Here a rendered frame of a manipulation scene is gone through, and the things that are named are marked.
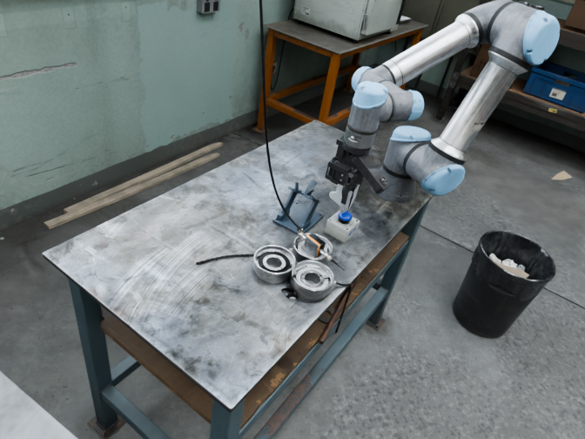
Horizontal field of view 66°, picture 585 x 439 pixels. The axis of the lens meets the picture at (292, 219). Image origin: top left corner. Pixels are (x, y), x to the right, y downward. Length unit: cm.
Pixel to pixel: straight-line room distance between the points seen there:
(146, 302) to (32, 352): 105
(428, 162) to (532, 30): 41
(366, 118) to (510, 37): 44
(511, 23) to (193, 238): 98
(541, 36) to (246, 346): 102
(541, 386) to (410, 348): 58
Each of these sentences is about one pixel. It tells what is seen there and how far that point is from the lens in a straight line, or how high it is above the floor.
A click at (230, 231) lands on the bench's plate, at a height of 80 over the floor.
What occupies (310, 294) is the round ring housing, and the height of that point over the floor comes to 83.
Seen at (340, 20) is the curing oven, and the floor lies 90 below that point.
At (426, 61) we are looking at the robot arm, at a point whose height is 126.
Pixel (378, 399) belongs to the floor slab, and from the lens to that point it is 197.
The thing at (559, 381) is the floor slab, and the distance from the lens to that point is 245.
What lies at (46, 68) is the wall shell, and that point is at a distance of 242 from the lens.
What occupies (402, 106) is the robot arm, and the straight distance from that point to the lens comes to 116.
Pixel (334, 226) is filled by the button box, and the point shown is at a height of 84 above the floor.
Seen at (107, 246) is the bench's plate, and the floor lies 80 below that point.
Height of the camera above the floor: 159
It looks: 37 degrees down
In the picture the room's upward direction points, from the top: 11 degrees clockwise
